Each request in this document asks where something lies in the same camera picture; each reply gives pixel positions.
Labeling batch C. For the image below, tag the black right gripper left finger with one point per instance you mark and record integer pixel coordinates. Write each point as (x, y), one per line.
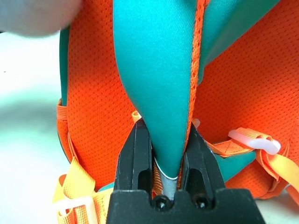
(133, 158)

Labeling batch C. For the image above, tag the teal and orange backpack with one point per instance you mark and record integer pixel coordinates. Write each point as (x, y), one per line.
(105, 93)

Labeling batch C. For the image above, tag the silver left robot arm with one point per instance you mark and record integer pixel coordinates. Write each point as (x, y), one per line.
(35, 16)

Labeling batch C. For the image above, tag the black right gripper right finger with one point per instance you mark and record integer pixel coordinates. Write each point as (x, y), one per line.
(201, 163)

